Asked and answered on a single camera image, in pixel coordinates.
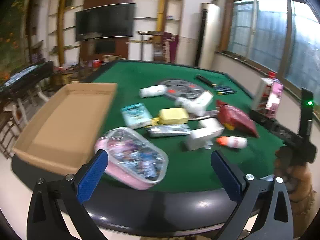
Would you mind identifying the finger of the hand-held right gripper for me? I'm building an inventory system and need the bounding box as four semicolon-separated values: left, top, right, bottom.
250;110;303;147

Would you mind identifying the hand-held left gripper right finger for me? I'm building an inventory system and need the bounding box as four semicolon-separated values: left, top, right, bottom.
210;150;293;240

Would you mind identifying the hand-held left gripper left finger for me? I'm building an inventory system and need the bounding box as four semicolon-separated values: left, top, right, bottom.
27;149;109;240

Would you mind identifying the white bottle with orange cap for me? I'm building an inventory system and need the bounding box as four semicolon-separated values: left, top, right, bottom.
216;136;248;149

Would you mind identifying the red packet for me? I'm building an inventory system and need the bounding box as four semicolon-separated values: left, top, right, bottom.
215;100;259;138

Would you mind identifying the pink clear-lid plastic case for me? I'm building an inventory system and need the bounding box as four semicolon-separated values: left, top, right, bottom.
94;127;169;190

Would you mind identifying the white cardboard box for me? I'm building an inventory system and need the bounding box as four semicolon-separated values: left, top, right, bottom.
184;117;225;152

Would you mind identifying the silver packet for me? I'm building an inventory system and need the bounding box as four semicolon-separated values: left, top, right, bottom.
149;124;192;137

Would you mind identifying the teal packet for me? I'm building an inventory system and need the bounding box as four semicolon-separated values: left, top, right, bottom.
121;103;153;129

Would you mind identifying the yellow soap-like block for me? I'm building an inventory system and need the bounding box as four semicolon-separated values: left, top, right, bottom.
151;108;189;127

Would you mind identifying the person's right forearm brown sleeve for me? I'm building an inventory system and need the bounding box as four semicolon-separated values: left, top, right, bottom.
274;151;317;239

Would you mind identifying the pink box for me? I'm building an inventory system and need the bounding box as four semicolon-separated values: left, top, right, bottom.
265;80;284;118

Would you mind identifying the white toothpaste box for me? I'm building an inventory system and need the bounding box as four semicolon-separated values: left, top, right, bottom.
192;91;214;117

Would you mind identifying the large window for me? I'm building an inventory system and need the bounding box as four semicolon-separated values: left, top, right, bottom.
227;0;320;105

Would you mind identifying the grey weight plate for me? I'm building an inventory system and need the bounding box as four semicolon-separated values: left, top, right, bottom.
157;79;208;100

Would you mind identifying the small white pill bottle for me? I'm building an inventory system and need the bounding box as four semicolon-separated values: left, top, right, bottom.
139;85;167;98

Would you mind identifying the standing air conditioner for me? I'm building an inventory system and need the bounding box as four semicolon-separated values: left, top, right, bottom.
195;3;220;68

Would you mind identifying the black side table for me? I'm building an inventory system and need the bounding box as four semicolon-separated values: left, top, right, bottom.
0;61;54;98

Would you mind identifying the maroon cloth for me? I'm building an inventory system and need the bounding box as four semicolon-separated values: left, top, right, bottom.
162;32;179;63

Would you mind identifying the wooden chair with cloth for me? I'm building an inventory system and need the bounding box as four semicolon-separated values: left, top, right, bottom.
137;30;167;62

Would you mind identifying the black wall television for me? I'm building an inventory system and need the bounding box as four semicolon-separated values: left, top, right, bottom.
75;3;135;42

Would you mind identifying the flower wall painting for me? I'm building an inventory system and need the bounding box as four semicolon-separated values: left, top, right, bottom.
0;0;33;80

